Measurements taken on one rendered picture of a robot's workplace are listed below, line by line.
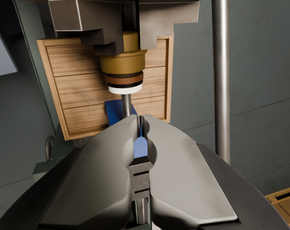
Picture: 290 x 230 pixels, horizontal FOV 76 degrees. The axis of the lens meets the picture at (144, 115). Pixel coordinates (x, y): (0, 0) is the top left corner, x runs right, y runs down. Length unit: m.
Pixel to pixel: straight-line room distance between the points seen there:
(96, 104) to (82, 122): 0.08
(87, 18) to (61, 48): 0.32
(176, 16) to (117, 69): 0.14
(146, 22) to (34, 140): 1.55
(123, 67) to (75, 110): 0.32
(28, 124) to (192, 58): 1.43
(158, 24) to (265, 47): 1.83
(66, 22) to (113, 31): 0.08
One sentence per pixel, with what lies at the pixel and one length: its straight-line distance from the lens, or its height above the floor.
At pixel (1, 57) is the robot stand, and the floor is 0.75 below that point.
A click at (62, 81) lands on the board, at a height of 0.88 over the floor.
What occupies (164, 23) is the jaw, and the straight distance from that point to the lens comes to 0.36.
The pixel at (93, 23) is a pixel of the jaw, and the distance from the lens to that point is 0.26.
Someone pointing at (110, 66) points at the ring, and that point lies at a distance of 0.34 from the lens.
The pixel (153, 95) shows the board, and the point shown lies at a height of 0.89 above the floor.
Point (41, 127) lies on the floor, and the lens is 1.70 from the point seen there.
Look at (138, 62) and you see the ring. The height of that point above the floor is 1.12.
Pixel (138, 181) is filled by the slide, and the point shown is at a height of 0.97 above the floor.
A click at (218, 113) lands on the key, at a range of 0.16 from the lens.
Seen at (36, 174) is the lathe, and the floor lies 0.92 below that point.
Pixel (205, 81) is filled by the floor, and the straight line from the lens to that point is 1.82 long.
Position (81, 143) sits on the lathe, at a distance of 0.70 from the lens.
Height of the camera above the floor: 1.44
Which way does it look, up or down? 58 degrees down
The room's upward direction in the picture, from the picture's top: 149 degrees clockwise
